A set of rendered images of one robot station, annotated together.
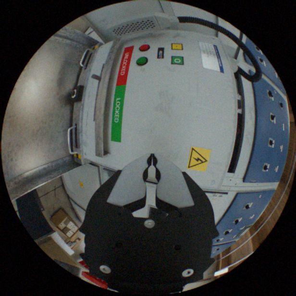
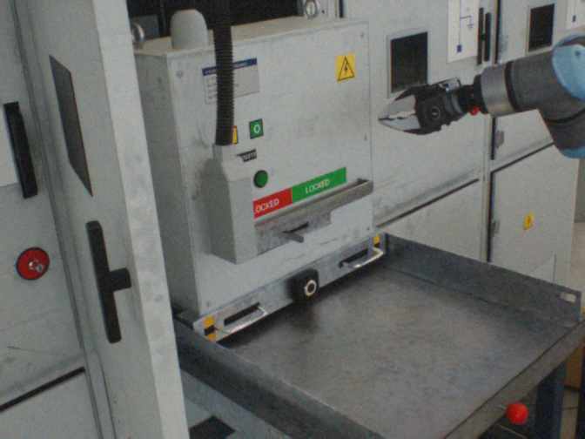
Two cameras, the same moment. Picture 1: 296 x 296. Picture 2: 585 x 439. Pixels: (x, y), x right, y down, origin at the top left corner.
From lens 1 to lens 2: 1.24 m
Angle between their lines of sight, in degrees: 27
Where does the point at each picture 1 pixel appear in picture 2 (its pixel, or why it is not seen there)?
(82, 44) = (213, 369)
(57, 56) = (296, 366)
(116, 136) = (341, 176)
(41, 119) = (384, 311)
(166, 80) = (285, 134)
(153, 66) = (267, 158)
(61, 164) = (408, 267)
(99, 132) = (352, 193)
